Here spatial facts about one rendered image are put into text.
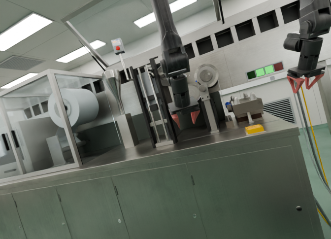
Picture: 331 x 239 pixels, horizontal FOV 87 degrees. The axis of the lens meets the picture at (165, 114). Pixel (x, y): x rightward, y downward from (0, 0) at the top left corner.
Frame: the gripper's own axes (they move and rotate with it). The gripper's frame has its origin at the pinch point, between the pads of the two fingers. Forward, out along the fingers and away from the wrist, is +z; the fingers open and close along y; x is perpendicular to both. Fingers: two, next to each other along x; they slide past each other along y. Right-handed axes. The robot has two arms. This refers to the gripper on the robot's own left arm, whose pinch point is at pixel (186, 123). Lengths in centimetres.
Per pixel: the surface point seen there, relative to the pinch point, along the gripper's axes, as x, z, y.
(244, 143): 0.3, 19.9, -25.1
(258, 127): -1.6, 15.2, -33.2
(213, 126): -27.1, 28.5, -22.1
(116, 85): -82, 5, 32
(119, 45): -84, -22, 21
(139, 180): -17, 43, 30
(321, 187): -21, 132, -120
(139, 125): -85, 50, 27
